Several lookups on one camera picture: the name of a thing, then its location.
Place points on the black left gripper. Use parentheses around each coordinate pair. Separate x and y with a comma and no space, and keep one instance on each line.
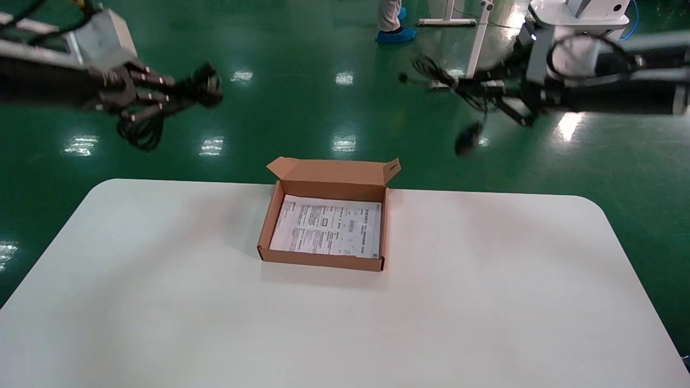
(110,89)

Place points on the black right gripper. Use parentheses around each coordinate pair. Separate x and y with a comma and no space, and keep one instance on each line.
(542,102)

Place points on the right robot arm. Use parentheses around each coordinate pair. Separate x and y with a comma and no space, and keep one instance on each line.
(620,99)

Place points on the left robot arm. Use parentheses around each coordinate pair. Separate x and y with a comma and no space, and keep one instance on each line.
(43,81)

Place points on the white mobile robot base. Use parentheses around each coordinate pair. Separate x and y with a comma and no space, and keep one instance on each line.
(582,16)

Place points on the open brown cardboard box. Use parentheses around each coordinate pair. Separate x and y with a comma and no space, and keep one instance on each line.
(323,180)

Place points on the blue shoe cover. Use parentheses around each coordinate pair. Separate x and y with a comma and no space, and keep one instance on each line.
(396,35)

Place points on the person's legs blue shoe covers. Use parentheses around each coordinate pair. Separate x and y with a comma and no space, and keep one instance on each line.
(388,13)

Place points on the printed white paper sheet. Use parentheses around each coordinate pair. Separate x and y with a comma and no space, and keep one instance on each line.
(326,226)

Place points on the gray right wrist camera box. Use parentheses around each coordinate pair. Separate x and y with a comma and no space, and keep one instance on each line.
(539,54)

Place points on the gray wrist camera box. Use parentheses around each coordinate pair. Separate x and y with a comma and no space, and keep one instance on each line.
(539,54)
(102,37)

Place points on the white desk frame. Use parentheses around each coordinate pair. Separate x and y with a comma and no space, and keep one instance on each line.
(477,37)

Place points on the gray left wrist camera box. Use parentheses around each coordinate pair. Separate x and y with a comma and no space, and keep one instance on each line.
(102,37)

